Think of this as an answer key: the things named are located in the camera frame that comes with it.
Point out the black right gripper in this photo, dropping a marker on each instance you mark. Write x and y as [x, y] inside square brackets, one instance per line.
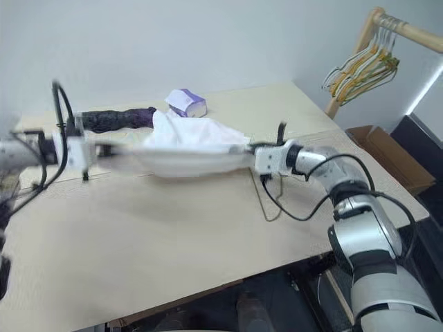
[251, 150]

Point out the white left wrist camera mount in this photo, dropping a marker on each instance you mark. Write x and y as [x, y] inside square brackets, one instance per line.
[77, 154]

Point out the black cabinet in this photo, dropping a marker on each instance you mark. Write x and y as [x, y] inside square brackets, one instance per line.
[425, 138]

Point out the wooden clothes rack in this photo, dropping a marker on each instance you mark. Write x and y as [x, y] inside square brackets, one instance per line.
[418, 34]

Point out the brown cardboard box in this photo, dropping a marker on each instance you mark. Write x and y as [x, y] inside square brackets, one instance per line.
[398, 162]

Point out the white shorts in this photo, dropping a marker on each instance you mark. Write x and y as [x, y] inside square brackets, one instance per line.
[194, 141]

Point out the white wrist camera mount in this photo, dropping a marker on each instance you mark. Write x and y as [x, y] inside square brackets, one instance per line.
[77, 154]
[271, 159]

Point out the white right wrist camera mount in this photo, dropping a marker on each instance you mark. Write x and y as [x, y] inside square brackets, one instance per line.
[271, 159]

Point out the wooden table frame slat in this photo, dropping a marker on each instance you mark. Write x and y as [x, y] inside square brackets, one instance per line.
[341, 294]

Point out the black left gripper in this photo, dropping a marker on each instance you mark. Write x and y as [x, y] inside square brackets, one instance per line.
[86, 121]

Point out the white purple tissue pack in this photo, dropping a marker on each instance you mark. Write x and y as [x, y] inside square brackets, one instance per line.
[188, 103]

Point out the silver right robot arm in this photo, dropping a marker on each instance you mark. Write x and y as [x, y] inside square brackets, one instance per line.
[373, 235]

